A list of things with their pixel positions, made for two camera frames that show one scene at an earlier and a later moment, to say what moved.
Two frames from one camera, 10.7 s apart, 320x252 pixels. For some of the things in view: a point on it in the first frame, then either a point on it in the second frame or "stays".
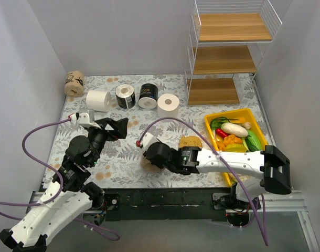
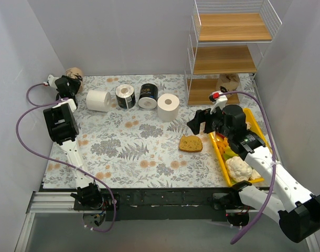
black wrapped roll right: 148,96 stays
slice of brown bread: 193,140 stays
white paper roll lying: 98,100 stays
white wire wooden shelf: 224,47 stays
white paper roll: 168,105 stays
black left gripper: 109,126 -> 71,82
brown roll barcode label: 147,165 -> 231,81
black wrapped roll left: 125,95 stays
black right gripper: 145,163 -> 207,122
